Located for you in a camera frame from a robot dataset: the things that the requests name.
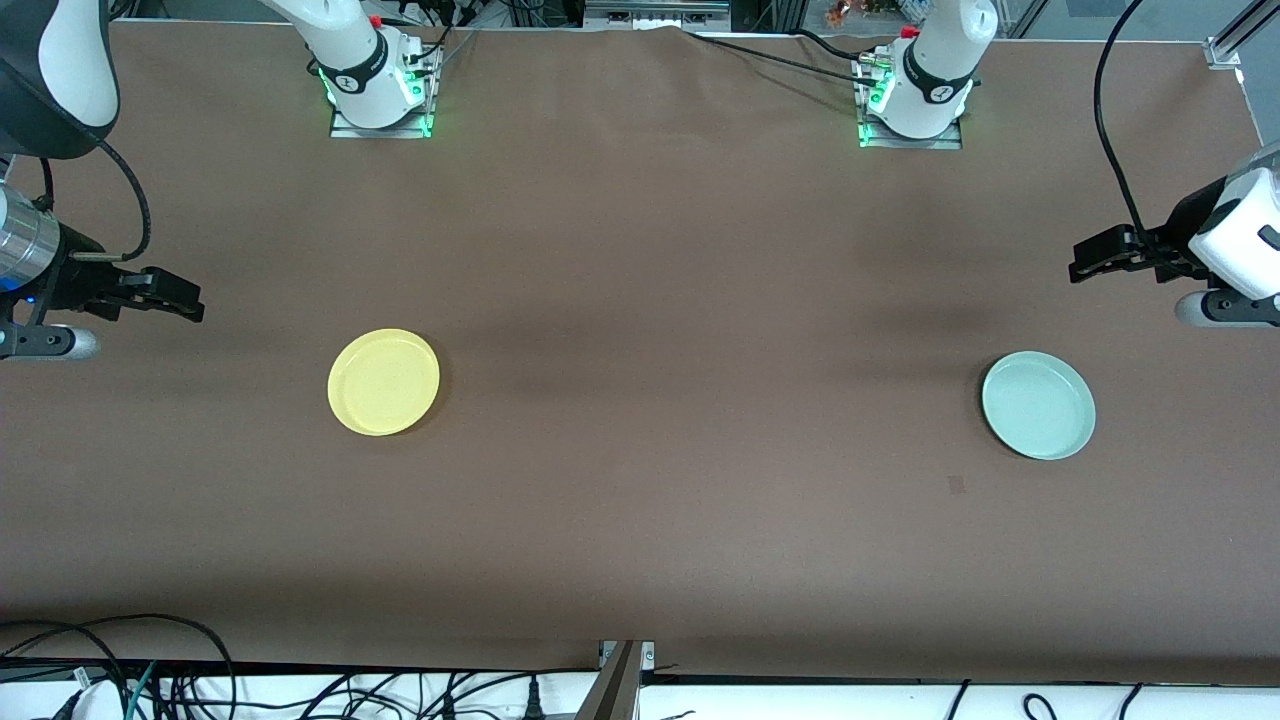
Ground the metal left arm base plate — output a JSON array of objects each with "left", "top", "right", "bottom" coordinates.
[{"left": 857, "top": 58, "right": 964, "bottom": 151}]

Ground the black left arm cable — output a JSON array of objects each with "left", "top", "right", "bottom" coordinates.
[{"left": 1093, "top": 0, "right": 1153, "bottom": 251}]

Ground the grey metal rail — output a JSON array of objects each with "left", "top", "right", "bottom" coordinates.
[{"left": 583, "top": 0, "right": 733, "bottom": 32}]

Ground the long black table cable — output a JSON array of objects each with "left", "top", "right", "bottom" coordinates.
[{"left": 683, "top": 28, "right": 881, "bottom": 86}]

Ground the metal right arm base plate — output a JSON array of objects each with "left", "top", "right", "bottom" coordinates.
[{"left": 329, "top": 45, "right": 442, "bottom": 140}]

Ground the yellow round plate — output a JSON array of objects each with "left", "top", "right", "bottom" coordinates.
[{"left": 327, "top": 328, "right": 441, "bottom": 438}]

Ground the white power plug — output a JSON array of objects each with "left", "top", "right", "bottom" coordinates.
[{"left": 60, "top": 680, "right": 127, "bottom": 720}]

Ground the brown table cover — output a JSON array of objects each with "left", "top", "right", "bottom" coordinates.
[{"left": 0, "top": 20, "right": 1280, "bottom": 673}]

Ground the pale green round plate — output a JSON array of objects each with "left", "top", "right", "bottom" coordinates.
[{"left": 981, "top": 350, "right": 1097, "bottom": 462}]

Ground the white lower shelf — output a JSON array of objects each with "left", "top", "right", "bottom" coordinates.
[{"left": 0, "top": 668, "right": 1280, "bottom": 720}]

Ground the aluminium profile beam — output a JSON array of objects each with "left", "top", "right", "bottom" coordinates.
[{"left": 575, "top": 640, "right": 657, "bottom": 720}]

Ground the aluminium corner post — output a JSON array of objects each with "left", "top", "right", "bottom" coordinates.
[{"left": 1203, "top": 0, "right": 1280, "bottom": 71}]

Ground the black looped cable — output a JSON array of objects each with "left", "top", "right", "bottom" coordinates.
[{"left": 0, "top": 613, "right": 238, "bottom": 720}]

